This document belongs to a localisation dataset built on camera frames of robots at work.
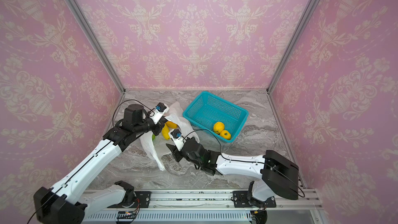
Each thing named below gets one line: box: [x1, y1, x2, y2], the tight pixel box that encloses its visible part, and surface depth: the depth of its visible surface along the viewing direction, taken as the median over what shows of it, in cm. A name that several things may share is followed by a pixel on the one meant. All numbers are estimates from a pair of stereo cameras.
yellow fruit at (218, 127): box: [213, 121, 225, 135], surface depth 95 cm
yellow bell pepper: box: [219, 129, 232, 140], surface depth 92 cm
